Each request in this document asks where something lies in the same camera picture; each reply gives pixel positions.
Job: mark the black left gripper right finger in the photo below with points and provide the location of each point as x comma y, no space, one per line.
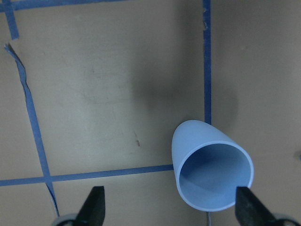
249,210

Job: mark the light blue plastic cup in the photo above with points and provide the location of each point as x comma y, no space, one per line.
208,166

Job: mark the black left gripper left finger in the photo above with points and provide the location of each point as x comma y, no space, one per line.
92,213

